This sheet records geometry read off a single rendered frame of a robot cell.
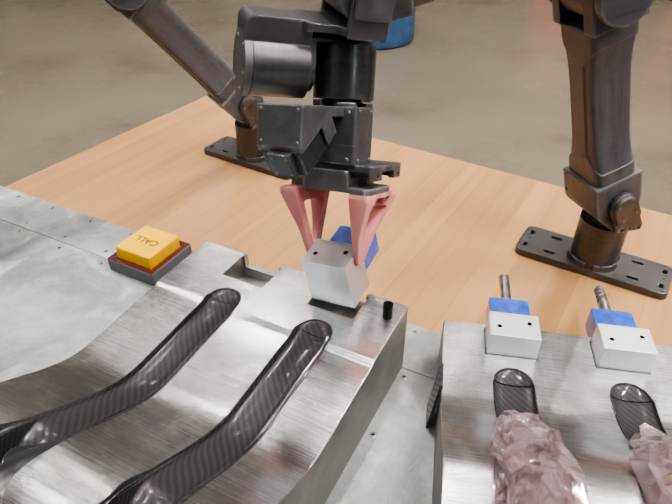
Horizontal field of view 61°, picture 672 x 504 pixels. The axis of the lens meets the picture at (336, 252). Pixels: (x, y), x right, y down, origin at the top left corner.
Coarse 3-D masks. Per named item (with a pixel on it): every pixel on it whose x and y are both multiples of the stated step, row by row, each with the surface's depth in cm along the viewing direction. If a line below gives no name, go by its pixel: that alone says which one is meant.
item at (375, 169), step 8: (320, 104) 52; (336, 104) 51; (344, 104) 51; (352, 104) 51; (360, 104) 53; (368, 104) 52; (376, 160) 57; (328, 168) 52; (336, 168) 52; (344, 168) 52; (352, 168) 51; (360, 168) 51; (368, 168) 50; (376, 168) 51; (384, 168) 52; (392, 168) 54; (352, 176) 52; (360, 176) 52; (368, 176) 51; (376, 176) 51; (392, 176) 54
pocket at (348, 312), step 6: (312, 300) 61; (318, 300) 62; (366, 300) 61; (318, 306) 63; (324, 306) 63; (330, 306) 63; (336, 306) 63; (342, 306) 63; (360, 306) 62; (336, 312) 63; (342, 312) 63; (348, 312) 63; (354, 312) 63
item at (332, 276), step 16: (320, 240) 58; (336, 240) 60; (304, 256) 57; (320, 256) 56; (336, 256) 56; (352, 256) 55; (368, 256) 59; (304, 272) 57; (320, 272) 56; (336, 272) 55; (352, 272) 56; (320, 288) 58; (336, 288) 57; (352, 288) 56; (352, 304) 57
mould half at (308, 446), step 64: (192, 256) 66; (128, 320) 58; (256, 320) 58; (384, 320) 58; (0, 384) 48; (64, 384) 50; (192, 384) 52; (320, 384) 52; (384, 384) 59; (64, 448) 41; (128, 448) 43; (256, 448) 46; (320, 448) 46
